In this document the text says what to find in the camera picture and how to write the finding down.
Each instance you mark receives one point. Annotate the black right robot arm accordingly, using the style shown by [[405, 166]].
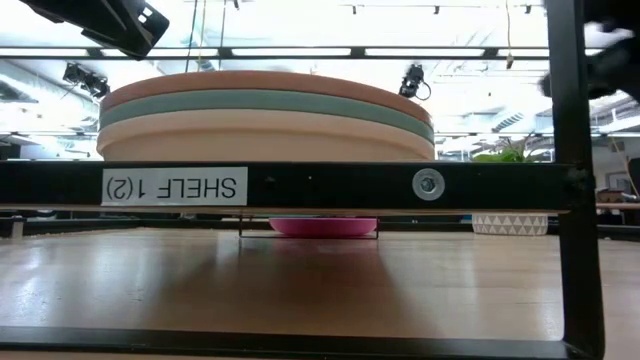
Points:
[[612, 10]]

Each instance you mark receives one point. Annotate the white shelf label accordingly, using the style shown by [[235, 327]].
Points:
[[175, 186]]

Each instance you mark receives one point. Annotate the wooden shelf board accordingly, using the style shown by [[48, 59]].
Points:
[[300, 212]]

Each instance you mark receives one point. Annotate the green plant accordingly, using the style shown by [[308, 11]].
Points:
[[505, 152]]

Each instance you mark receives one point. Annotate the white patterned plant pot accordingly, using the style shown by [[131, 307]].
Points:
[[510, 225]]

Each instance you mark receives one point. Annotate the silver bolt with washer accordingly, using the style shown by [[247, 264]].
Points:
[[428, 184]]

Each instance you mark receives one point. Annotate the pink plate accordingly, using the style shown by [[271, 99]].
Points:
[[322, 226]]

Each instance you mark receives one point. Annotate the black ceiling camera cluster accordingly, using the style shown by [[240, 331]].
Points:
[[87, 81]]

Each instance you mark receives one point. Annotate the black metal shelf frame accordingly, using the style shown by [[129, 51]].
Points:
[[575, 200]]

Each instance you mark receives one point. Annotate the black overhead frame bar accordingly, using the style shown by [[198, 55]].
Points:
[[300, 52]]

